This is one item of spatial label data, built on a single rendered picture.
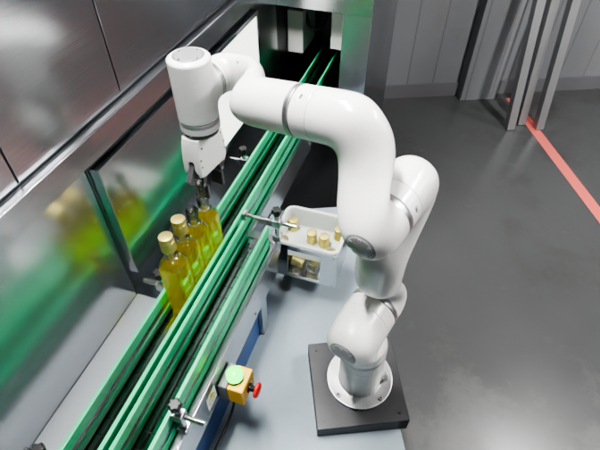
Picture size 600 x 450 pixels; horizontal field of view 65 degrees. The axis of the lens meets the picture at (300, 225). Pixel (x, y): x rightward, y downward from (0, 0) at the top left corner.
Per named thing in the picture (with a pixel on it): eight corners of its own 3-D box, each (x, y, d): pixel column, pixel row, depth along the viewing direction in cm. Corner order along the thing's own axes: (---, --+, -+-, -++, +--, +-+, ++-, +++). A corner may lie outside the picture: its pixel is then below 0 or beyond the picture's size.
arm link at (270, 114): (337, 58, 82) (214, 43, 98) (282, 97, 73) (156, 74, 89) (341, 105, 88) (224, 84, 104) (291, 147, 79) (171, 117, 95)
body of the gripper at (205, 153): (200, 107, 103) (207, 149, 111) (170, 131, 97) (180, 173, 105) (229, 116, 100) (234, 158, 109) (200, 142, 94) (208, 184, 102)
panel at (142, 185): (256, 97, 183) (249, 8, 158) (263, 99, 182) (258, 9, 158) (128, 270, 123) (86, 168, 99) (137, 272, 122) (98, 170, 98)
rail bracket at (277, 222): (246, 227, 147) (243, 197, 138) (297, 239, 144) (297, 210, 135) (243, 233, 145) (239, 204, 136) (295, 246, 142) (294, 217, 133)
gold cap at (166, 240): (167, 241, 112) (163, 229, 108) (179, 245, 111) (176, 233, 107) (158, 251, 109) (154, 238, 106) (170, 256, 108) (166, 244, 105)
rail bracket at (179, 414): (184, 419, 106) (172, 392, 97) (213, 429, 105) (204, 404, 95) (175, 436, 104) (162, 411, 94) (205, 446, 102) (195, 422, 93)
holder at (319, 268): (275, 234, 174) (273, 203, 163) (347, 251, 168) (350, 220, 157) (258, 268, 163) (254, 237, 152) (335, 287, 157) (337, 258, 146)
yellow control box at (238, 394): (230, 374, 127) (228, 361, 122) (256, 382, 126) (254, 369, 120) (220, 398, 123) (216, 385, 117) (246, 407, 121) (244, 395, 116)
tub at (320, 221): (288, 220, 168) (287, 203, 161) (349, 235, 163) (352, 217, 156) (271, 256, 156) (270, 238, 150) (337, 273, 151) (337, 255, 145)
